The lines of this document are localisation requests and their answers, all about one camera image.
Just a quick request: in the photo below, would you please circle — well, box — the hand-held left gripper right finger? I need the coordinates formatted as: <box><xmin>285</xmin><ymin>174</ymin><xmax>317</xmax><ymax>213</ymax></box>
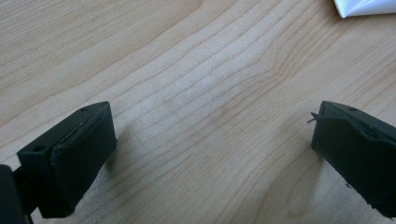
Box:
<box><xmin>307</xmin><ymin>100</ymin><xmax>396</xmax><ymax>218</ymax></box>

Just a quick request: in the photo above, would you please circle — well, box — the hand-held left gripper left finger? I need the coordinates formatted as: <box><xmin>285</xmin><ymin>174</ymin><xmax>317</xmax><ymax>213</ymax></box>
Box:
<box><xmin>12</xmin><ymin>101</ymin><xmax>119</xmax><ymax>219</ymax></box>

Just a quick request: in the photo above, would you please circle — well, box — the white paper sheet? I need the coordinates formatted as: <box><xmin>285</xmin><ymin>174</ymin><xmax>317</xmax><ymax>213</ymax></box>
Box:
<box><xmin>332</xmin><ymin>0</ymin><xmax>396</xmax><ymax>19</ymax></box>

